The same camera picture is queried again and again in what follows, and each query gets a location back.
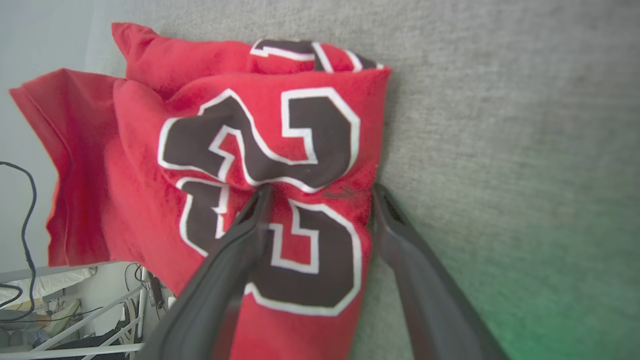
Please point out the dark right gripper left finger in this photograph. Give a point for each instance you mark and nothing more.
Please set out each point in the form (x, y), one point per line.
(220, 280)

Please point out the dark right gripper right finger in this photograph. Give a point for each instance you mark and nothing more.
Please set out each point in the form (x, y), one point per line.
(435, 310)

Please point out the red white basketball jersey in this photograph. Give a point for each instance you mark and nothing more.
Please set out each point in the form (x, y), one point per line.
(150, 100)

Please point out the white metal rack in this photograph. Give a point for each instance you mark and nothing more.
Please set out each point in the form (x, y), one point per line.
(75, 351)

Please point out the white bedding cloth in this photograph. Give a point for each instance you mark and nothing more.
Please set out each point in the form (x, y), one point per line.
(45, 285)

